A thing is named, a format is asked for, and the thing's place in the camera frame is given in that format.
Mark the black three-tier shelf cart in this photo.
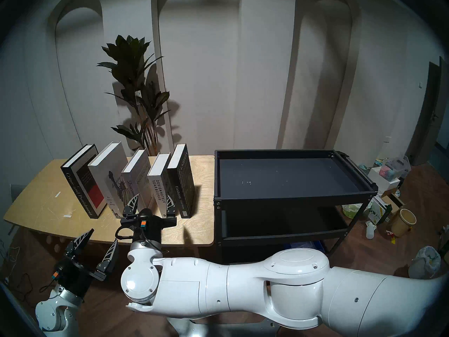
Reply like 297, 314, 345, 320
214, 150, 378, 265

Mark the blue plastic bin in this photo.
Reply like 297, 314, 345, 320
284, 241, 325, 251

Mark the black Fashion book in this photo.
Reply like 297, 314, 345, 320
167, 144, 195, 219

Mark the grey Statue of Liberty book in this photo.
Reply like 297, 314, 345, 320
88, 141, 131, 218

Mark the green and white carton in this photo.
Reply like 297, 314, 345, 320
368, 196, 393, 225

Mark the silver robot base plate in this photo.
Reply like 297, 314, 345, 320
167, 317, 277, 337

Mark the white square box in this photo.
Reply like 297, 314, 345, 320
368, 166, 401, 186

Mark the grey Discontent book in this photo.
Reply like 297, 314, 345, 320
121, 149, 155, 214

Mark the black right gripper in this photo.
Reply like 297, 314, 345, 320
120, 193, 177, 244

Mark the beige round bucket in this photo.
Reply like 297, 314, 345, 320
390, 209, 417, 237

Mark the white Design Hotels Yearbook book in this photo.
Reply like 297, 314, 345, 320
147, 153, 173, 217

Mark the tall dark green plant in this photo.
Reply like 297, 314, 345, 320
97, 35, 172, 157

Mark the brown cardboard box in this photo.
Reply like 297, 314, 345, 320
382, 194, 404, 214

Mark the light wooden table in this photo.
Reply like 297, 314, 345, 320
4, 156, 215, 247

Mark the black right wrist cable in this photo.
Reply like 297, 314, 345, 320
115, 226, 148, 249

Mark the thin floor cable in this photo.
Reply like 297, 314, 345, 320
0, 249, 53, 295

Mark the light green plastic bag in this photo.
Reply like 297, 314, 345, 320
342, 204, 367, 219

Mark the black Crime and Punishment book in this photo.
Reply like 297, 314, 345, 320
61, 144, 107, 219

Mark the dark grey door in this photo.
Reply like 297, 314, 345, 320
407, 56, 449, 166

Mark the clear plastic storage container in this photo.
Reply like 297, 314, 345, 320
381, 156, 411, 180

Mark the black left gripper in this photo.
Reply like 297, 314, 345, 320
53, 229, 119, 300

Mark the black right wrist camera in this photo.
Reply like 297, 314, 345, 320
139, 208, 155, 231

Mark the white bin with bag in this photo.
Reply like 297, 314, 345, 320
408, 246, 442, 279

